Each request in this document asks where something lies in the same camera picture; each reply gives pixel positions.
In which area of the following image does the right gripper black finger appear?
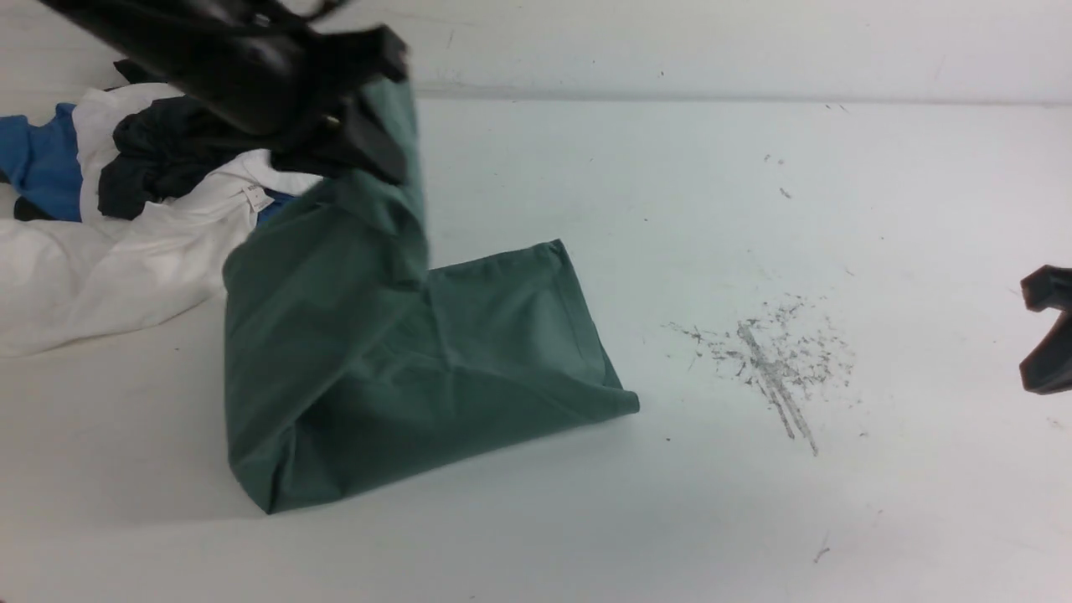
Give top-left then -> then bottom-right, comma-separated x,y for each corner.
1019,312 -> 1071,394
1021,265 -> 1072,312

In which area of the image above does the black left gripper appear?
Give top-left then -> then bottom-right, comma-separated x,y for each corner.
47,1 -> 410,186

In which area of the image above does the green long-sleeve top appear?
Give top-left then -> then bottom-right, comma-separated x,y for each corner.
223,80 -> 640,513

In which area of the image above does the dark grey shirt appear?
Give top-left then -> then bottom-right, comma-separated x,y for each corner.
3,59 -> 239,223

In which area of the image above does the blue shirt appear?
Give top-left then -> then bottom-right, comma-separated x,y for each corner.
3,95 -> 319,223

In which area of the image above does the white shirt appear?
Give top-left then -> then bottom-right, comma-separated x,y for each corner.
1,83 -> 318,358

